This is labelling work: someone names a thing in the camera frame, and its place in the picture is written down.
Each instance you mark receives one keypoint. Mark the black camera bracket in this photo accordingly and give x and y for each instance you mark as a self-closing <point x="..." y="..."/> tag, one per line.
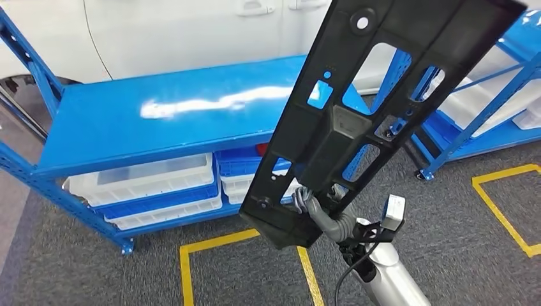
<point x="372" y="234"/>

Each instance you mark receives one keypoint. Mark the white car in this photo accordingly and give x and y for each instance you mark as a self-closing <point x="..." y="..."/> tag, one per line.
<point x="169" y="38"/>

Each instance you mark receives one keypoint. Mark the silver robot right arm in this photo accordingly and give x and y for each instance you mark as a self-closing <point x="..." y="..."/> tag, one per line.
<point x="393" y="278"/>

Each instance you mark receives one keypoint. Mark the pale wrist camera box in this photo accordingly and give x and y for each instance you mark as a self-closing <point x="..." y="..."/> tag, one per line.
<point x="394" y="213"/>

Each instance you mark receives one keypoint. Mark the black plastic frame part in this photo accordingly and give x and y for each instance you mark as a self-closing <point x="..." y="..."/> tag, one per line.
<point x="329" y="139"/>

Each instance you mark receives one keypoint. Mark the large white plastic crate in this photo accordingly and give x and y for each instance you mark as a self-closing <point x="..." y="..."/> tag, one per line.
<point x="477" y="101"/>

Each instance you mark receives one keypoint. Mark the red plastic part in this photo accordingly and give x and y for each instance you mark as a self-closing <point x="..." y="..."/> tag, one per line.
<point x="262" y="150"/>

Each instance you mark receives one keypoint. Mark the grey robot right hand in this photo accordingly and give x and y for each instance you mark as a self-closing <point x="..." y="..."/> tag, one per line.
<point x="306" y="202"/>

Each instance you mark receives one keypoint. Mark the blue metal shelf rack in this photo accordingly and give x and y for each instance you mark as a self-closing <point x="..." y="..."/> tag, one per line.
<point x="448" y="143"/>
<point x="148" y="126"/>

